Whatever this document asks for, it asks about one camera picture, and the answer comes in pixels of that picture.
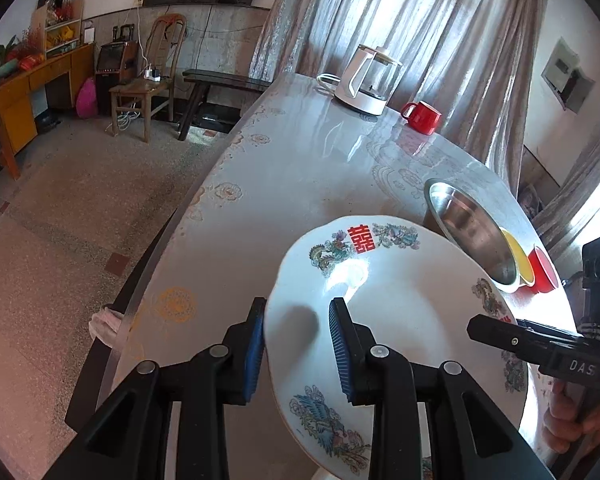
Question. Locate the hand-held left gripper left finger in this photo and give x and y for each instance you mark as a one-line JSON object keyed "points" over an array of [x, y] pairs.
{"points": [[254, 350]]}

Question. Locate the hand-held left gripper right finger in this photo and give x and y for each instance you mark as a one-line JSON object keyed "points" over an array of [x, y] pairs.
{"points": [[339, 345]]}

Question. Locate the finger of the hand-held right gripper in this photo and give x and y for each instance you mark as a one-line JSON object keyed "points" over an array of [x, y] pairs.
{"points": [[510, 340]]}

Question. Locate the red plastic bowl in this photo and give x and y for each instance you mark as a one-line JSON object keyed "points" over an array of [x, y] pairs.
{"points": [[542, 270]]}

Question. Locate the phoenix print white plate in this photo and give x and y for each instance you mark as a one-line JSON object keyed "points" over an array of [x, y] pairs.
{"points": [[405, 300]]}

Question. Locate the yellow plastic bowl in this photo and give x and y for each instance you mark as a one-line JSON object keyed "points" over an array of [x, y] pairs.
{"points": [[520, 260]]}

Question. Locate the stainless steel bowl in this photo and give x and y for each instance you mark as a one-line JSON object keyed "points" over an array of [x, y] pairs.
{"points": [[470, 235]]}

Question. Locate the person's right hand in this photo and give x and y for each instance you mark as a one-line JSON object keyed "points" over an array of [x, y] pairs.
{"points": [[565, 417]]}

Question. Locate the beige side curtain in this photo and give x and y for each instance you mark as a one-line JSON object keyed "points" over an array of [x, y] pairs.
{"points": [[580, 190]]}

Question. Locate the white plastic bag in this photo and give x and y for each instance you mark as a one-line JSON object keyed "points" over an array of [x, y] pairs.
{"points": [[105, 325]]}

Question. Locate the floral print tablecloth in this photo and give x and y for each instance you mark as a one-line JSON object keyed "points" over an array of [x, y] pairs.
{"points": [[290, 160]]}

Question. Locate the red mug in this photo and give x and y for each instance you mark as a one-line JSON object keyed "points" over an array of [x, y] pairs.
{"points": [[425, 117]]}

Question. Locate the white glass electric kettle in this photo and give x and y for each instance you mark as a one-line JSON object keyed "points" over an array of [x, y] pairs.
{"points": [[360, 90]]}

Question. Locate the dark wooden bench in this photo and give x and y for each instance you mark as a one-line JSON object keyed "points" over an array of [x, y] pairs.
{"points": [[220, 79]]}

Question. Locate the wooden chair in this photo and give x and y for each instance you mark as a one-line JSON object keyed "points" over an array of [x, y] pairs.
{"points": [[140, 89]]}

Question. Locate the white power strip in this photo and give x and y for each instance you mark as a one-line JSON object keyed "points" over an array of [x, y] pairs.
{"points": [[153, 74]]}

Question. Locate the pink bag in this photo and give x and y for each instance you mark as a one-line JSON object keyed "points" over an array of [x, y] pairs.
{"points": [[86, 100]]}

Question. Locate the black wooden speaker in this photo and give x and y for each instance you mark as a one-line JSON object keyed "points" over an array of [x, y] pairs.
{"points": [[111, 60]]}

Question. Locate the beige sheer curtain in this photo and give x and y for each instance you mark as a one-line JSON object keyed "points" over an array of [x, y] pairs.
{"points": [[405, 15]]}

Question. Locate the yellow wooden desk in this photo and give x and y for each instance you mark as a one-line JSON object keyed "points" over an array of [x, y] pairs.
{"points": [[20, 90]]}

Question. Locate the yellow desktop rack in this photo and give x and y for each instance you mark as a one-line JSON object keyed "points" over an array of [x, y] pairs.
{"points": [[62, 35]]}

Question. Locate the wall electrical box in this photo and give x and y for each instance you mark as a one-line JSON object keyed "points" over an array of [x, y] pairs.
{"points": [[565, 75]]}

